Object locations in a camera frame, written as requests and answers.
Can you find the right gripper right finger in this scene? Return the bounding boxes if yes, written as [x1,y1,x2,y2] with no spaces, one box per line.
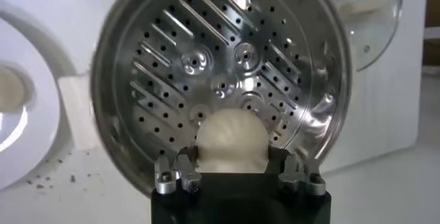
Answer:
[267,146,327,196]

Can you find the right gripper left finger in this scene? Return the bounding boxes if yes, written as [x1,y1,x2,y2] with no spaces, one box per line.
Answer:
[153,145,204,195]

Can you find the white steamed baozi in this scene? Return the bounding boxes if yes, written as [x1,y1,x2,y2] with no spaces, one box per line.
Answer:
[0,63,29,113]
[195,108,271,174]

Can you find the glass lid with beige handle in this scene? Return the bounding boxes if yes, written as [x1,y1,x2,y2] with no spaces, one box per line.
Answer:
[311,0,403,72]

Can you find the perforated steel steamer basket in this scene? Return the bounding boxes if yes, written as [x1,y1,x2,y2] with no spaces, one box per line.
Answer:
[56,0,352,197]

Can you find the large white plate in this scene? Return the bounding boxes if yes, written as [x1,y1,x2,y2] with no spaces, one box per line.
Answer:
[0,15,62,192]

